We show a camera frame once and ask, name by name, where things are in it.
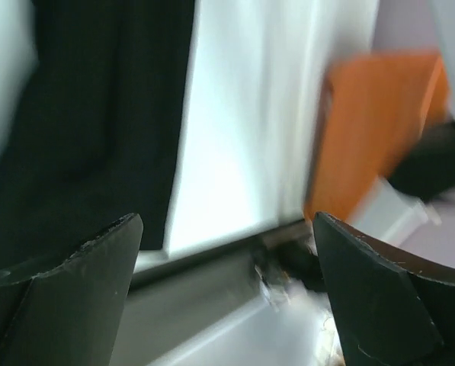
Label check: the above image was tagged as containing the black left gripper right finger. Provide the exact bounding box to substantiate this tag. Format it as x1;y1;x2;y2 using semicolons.
312;212;455;365

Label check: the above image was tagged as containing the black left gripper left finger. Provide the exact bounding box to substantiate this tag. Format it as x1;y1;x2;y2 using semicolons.
0;213;143;366

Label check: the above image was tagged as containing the black t shirt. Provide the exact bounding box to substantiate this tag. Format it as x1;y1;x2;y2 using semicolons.
0;1;195;270

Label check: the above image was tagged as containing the orange plastic bin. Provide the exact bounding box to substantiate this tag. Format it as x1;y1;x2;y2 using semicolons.
303;50;450;220

